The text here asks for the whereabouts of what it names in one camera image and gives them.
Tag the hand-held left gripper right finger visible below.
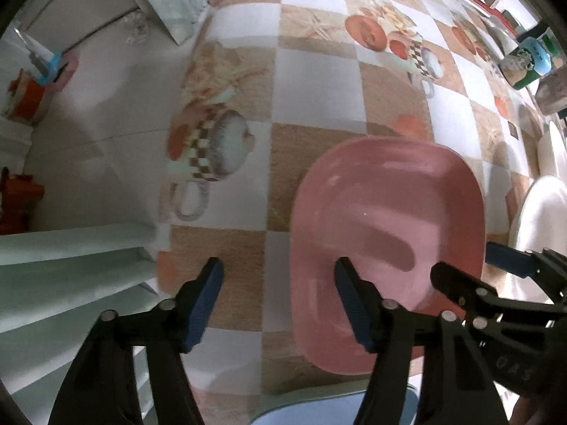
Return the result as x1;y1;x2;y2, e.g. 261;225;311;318
334;257;510;425

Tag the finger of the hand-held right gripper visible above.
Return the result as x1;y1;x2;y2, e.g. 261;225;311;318
485;241;567;306
430;262;567;334

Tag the white plate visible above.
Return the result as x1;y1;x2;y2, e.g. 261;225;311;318
507;176;567;306
536;119;567;182

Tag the red plastic object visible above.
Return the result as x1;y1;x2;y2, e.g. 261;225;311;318
0;168;45;235

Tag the light blue plastic stool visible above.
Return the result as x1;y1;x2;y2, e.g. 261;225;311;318
250;385;419;425

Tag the pale green plastic stool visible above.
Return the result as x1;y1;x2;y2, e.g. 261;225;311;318
0;223;167;408

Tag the checkered printed tablecloth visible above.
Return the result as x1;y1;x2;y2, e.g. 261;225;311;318
155;0;567;408

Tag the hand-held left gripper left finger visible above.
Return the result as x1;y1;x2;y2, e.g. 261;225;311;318
48;257;225;425

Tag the pink plate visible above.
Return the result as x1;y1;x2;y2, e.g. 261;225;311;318
290;136;487;375

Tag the green paper cup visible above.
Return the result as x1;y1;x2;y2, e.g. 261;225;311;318
498;27;561;91

